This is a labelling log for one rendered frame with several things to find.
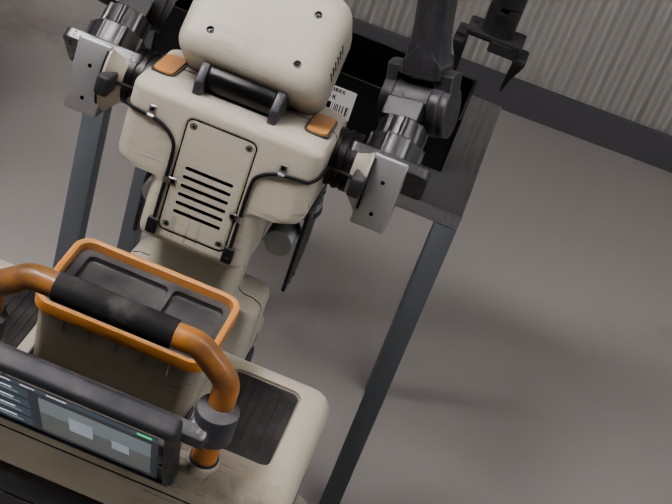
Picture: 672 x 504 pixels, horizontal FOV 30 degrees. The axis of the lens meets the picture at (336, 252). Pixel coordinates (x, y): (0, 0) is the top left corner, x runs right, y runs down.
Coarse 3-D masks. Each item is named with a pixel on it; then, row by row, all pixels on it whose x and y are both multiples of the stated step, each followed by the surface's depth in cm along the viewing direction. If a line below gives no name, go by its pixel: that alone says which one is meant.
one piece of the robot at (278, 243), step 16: (144, 192) 190; (320, 192) 192; (320, 208) 195; (272, 224) 190; (288, 224) 189; (304, 224) 189; (272, 240) 188; (288, 240) 187; (304, 240) 195; (288, 272) 194
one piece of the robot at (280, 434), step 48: (0, 288) 145; (48, 288) 143; (96, 288) 144; (144, 336) 143; (192, 336) 143; (240, 384) 167; (288, 384) 169; (0, 432) 156; (240, 432) 160; (288, 432) 162; (0, 480) 161; (48, 480) 161; (96, 480) 156; (144, 480) 154; (192, 480) 152; (240, 480) 153; (288, 480) 156
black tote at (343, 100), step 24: (192, 0) 239; (168, 24) 224; (168, 48) 227; (360, 48) 235; (384, 48) 234; (360, 72) 238; (384, 72) 237; (336, 96) 223; (360, 96) 222; (360, 120) 224; (432, 144) 223; (432, 168) 226
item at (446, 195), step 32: (96, 128) 226; (480, 128) 243; (96, 160) 232; (448, 160) 230; (480, 160) 233; (448, 192) 221; (64, 224) 240; (128, 224) 288; (448, 224) 217; (416, 288) 226; (416, 320) 230; (384, 352) 236; (384, 384) 240; (352, 448) 251
